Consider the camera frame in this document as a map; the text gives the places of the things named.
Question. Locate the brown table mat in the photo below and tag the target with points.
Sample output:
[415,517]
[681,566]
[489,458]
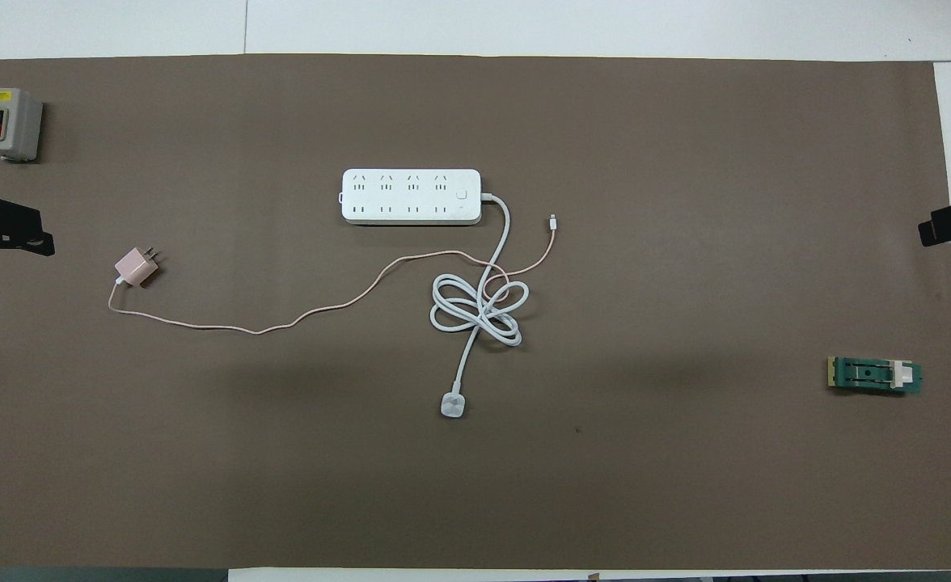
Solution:
[686,444]

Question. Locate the pink charger adapter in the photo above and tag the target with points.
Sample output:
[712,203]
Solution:
[134,267]

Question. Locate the green circuit board module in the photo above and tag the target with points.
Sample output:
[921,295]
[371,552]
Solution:
[868,374]

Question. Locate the grey on-off switch box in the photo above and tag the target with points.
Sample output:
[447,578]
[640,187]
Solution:
[19,121]

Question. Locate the white power strip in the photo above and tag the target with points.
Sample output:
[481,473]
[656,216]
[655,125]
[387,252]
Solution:
[411,196]

